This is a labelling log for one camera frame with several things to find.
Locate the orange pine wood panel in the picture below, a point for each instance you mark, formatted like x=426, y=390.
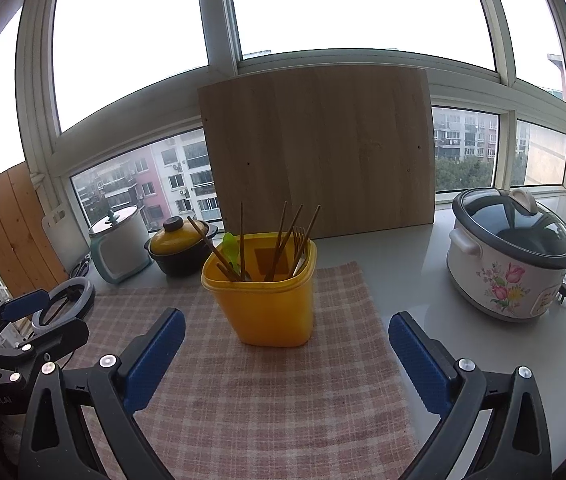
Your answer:
x=27, y=258

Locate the green plastic spoon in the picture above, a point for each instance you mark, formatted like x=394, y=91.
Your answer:
x=230, y=250

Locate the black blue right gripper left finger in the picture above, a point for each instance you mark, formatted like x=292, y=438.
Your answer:
x=56, y=442

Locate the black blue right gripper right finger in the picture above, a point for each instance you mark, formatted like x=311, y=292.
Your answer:
x=515, y=443

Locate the brown wooden chopstick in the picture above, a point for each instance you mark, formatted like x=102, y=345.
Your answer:
x=309, y=229
x=242, y=246
x=277, y=239

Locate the metal fork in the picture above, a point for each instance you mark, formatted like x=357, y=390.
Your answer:
x=301, y=250

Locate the yellow lid black pot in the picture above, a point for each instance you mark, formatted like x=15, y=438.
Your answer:
x=177, y=248

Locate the yellow plastic utensil container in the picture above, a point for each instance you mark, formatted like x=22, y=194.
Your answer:
x=266, y=314

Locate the white plastic cutting board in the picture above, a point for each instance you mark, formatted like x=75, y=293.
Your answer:
x=63, y=233

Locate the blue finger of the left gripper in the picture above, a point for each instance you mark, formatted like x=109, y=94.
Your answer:
x=25, y=305

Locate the large wooden board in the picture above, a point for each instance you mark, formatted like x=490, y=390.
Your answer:
x=347, y=148

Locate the pink plaid cloth mat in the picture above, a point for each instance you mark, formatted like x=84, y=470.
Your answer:
x=334, y=408

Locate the white teal canister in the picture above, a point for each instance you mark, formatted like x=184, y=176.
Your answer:
x=117, y=243

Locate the white floral slow cooker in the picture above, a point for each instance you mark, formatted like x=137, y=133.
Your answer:
x=507, y=253

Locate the chopstick in container left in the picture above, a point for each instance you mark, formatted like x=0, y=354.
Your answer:
x=227, y=268

